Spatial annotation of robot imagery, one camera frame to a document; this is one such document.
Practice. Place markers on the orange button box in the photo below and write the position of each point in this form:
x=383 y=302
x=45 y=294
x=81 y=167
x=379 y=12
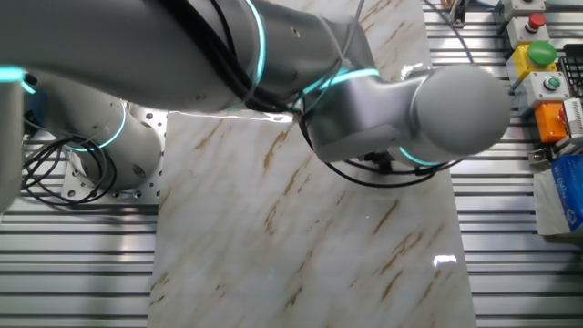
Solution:
x=549 y=123

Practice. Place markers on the small metal clamp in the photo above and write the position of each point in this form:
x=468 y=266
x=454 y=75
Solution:
x=538 y=156

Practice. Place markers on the plain grey button box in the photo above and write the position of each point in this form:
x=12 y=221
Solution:
x=519 y=9

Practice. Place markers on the red button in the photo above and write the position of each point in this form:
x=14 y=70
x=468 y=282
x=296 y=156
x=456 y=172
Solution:
x=524 y=32

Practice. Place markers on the black keyboard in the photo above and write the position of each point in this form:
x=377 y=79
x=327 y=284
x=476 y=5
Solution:
x=574 y=68

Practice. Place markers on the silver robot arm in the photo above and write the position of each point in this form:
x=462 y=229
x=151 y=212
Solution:
x=136 y=45

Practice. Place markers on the yellow box green button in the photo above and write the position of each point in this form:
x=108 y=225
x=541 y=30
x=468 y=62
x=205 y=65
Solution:
x=517 y=64

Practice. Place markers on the upright metal bracket piece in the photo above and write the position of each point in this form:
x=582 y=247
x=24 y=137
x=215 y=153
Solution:
x=457 y=13

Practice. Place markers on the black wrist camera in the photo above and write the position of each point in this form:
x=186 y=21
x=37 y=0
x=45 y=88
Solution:
x=382 y=160

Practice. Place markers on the grey box small green button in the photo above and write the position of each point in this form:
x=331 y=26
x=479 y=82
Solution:
x=537 y=91

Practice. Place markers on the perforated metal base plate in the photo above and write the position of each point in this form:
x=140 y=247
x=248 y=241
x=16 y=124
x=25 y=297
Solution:
x=152 y=123

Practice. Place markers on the blue white tissue packet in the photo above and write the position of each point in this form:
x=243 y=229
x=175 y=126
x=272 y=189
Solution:
x=569 y=191

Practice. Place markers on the grey finned metal device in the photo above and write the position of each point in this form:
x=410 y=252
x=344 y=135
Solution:
x=575 y=116

